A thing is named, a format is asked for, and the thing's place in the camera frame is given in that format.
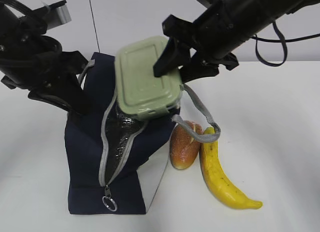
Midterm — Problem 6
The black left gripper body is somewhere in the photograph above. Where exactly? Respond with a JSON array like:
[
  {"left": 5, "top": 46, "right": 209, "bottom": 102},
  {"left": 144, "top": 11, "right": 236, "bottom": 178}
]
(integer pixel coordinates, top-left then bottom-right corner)
[{"left": 0, "top": 34, "right": 87, "bottom": 101}]

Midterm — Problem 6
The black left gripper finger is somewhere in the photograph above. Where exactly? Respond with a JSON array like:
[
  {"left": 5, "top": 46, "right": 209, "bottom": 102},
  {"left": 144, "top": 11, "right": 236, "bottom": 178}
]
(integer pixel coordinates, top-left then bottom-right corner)
[
  {"left": 65, "top": 73, "right": 92, "bottom": 115},
  {"left": 28, "top": 90, "right": 72, "bottom": 112}
]

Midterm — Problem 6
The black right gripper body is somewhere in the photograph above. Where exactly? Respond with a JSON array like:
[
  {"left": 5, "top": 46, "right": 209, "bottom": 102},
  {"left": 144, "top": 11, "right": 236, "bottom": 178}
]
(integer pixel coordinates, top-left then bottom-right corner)
[{"left": 162, "top": 0, "right": 238, "bottom": 70}]

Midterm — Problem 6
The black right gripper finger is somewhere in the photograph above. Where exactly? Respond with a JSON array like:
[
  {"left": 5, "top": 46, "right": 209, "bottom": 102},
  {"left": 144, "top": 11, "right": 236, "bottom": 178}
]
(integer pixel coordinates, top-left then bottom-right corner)
[
  {"left": 153, "top": 38, "right": 181, "bottom": 78},
  {"left": 180, "top": 53, "right": 220, "bottom": 83}
]

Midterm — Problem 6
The green lid food container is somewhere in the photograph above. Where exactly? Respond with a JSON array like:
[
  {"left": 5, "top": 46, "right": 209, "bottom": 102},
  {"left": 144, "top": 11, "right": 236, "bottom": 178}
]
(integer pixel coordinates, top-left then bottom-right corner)
[{"left": 114, "top": 36, "right": 182, "bottom": 121}]

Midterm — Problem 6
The navy blue lunch bag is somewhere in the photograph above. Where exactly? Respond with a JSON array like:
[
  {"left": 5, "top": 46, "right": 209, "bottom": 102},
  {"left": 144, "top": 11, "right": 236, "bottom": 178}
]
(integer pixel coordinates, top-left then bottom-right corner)
[{"left": 64, "top": 51, "right": 222, "bottom": 215}]

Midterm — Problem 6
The brown bread roll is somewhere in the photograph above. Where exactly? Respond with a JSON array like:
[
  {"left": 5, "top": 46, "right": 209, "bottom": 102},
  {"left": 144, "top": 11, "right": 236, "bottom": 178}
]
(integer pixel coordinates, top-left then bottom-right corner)
[{"left": 169, "top": 125, "right": 201, "bottom": 170}]

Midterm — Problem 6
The yellow banana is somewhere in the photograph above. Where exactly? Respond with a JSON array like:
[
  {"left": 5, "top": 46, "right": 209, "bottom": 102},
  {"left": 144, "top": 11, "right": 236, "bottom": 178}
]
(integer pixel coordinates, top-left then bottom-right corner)
[{"left": 199, "top": 141, "right": 263, "bottom": 210}]

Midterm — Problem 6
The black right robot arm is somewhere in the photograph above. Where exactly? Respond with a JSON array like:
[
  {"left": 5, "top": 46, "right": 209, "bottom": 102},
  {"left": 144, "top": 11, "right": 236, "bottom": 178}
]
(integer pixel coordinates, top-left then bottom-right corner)
[{"left": 153, "top": 0, "right": 320, "bottom": 83}]

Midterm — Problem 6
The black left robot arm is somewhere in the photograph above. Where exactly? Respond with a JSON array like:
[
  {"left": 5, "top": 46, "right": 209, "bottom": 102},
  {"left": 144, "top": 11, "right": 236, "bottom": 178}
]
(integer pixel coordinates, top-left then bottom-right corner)
[{"left": 0, "top": 0, "right": 92, "bottom": 115}]

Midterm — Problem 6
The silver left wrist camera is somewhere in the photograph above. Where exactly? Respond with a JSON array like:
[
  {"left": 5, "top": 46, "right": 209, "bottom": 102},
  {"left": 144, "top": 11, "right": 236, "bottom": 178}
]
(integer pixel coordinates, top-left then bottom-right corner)
[{"left": 43, "top": 0, "right": 72, "bottom": 30}]

